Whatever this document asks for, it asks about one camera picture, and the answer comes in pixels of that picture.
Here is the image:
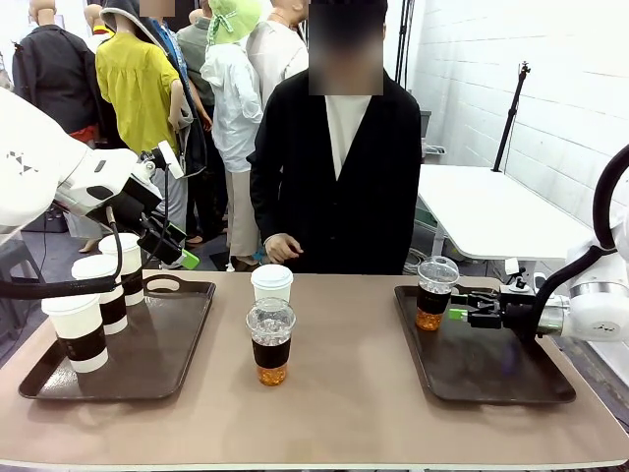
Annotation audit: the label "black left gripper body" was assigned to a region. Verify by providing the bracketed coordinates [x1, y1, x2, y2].
[108, 176, 164, 237]

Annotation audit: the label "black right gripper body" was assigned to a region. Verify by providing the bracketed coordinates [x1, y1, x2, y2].
[492, 289, 541, 330]

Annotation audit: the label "clear iced coffee cup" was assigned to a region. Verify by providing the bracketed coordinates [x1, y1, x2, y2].
[246, 297, 297, 387]
[416, 256, 461, 331]

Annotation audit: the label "white lidded paper coffee cup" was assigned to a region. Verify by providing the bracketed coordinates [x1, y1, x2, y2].
[250, 264, 295, 302]
[97, 232, 145, 307]
[40, 293, 109, 374]
[71, 254, 129, 336]

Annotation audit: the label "person's left forearm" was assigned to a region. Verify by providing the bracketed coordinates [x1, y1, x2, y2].
[387, 171, 423, 269]

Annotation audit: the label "person's right forearm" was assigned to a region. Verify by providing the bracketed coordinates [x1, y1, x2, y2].
[247, 156, 287, 242]

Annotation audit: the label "dark brown serving tray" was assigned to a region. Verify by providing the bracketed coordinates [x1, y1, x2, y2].
[18, 274, 217, 402]
[392, 284, 577, 405]

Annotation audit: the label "person's right hand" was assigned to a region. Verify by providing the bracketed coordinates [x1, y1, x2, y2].
[263, 232, 305, 266]

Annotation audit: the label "grey storage bin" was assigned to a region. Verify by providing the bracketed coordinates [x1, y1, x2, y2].
[22, 208, 69, 234]

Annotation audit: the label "person in dark hooded jacket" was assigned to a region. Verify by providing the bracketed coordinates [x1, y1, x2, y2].
[140, 0, 216, 242]

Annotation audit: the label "large white table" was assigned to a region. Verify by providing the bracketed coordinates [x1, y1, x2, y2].
[417, 164, 594, 262]

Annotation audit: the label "mannequin in yellow blouse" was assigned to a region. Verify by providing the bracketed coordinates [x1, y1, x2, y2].
[95, 0, 191, 242]

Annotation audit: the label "mannequin in white shirt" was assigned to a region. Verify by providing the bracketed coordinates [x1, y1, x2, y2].
[200, 0, 266, 269]

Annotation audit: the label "mannequin in black jacket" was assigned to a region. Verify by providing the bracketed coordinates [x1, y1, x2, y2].
[12, 0, 102, 148]

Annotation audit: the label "person in black cardigan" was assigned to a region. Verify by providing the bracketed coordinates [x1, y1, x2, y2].
[247, 0, 423, 275]

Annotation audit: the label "mannequin in green shirt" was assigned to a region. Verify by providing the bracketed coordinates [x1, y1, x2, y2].
[176, 0, 217, 109]

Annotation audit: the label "mannequin with yellow red collar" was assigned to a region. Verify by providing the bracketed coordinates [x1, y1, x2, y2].
[83, 4, 117, 54]

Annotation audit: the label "mannequin in beige shirt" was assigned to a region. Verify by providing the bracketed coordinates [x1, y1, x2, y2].
[245, 0, 311, 112]

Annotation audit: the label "light green bucket hat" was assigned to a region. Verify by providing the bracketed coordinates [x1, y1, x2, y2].
[206, 0, 263, 46]

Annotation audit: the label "black light stand poles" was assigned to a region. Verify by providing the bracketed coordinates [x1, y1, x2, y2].
[394, 0, 417, 94]

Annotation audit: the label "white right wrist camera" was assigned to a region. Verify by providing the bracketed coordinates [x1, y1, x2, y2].
[503, 257, 537, 295]

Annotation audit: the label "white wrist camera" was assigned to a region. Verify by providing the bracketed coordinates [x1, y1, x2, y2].
[503, 257, 537, 295]
[155, 140, 186, 180]

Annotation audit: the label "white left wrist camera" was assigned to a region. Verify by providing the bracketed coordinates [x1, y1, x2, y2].
[155, 140, 186, 180]

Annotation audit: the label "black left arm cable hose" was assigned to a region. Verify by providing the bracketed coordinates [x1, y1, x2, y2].
[0, 206, 124, 301]

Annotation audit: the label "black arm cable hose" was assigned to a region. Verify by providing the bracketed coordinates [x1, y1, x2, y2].
[0, 206, 124, 301]
[521, 144, 629, 343]

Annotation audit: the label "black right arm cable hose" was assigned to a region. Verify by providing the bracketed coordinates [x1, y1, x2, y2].
[521, 144, 629, 343]

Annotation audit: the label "black camera tripod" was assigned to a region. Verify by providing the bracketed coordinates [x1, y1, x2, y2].
[490, 61, 533, 173]

